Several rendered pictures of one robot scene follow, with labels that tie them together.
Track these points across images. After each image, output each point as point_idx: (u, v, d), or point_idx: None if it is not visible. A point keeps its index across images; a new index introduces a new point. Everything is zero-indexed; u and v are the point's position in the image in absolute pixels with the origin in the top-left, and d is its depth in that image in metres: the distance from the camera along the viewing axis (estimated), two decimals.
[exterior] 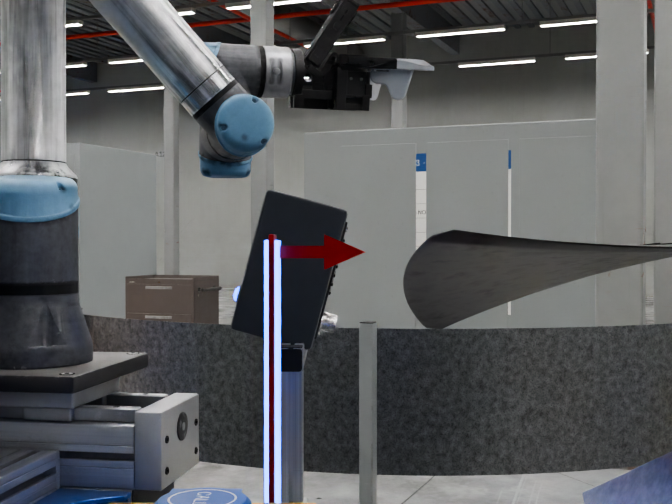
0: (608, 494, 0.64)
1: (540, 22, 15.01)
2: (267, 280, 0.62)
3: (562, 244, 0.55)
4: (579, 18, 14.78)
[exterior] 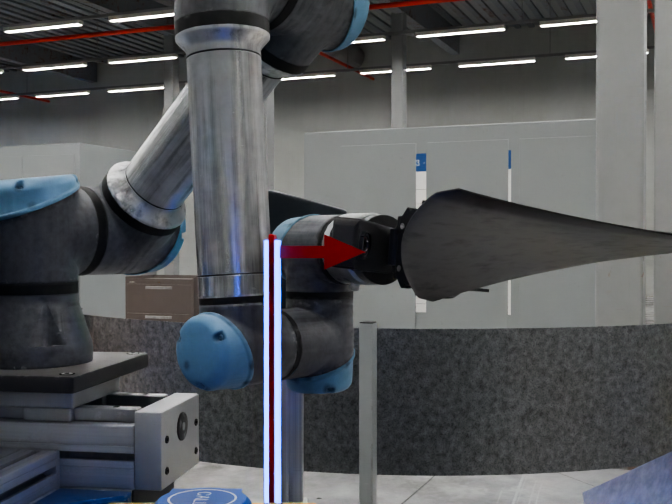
0: (608, 494, 0.64)
1: (540, 22, 15.01)
2: (267, 280, 0.62)
3: (564, 217, 0.55)
4: (579, 18, 14.78)
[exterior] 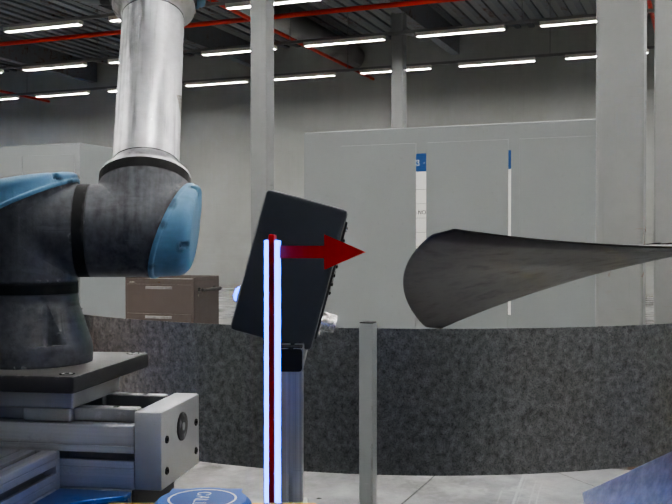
0: (608, 494, 0.64)
1: (540, 22, 15.01)
2: (267, 280, 0.62)
3: None
4: (579, 18, 14.78)
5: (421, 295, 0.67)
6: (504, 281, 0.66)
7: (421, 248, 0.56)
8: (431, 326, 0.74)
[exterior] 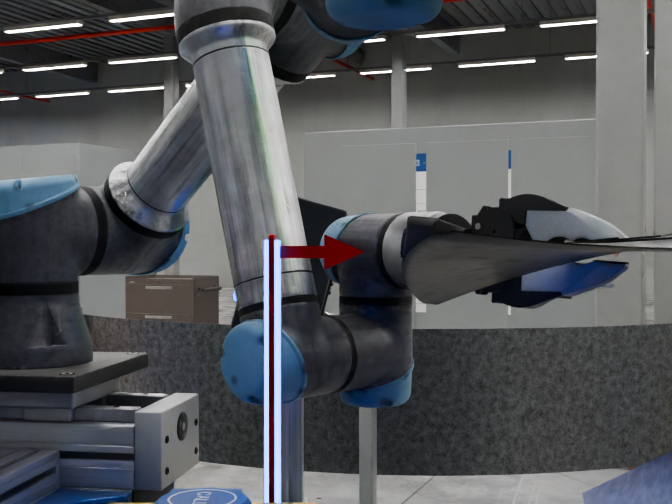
0: (608, 494, 0.64)
1: (540, 22, 15.01)
2: (267, 280, 0.62)
3: None
4: (579, 18, 14.78)
5: (419, 278, 0.67)
6: (503, 266, 0.66)
7: (422, 244, 0.56)
8: (428, 302, 0.74)
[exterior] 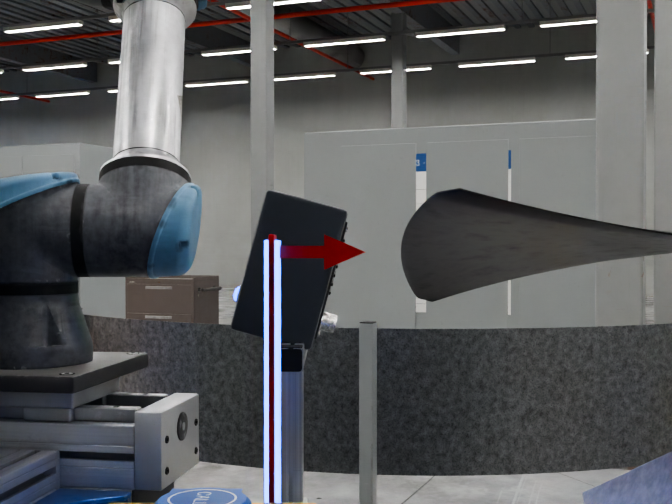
0: (608, 494, 0.64)
1: (540, 22, 15.01)
2: (267, 280, 0.62)
3: None
4: (579, 18, 14.78)
5: (417, 262, 0.67)
6: (502, 257, 0.66)
7: (424, 207, 0.56)
8: (423, 298, 0.74)
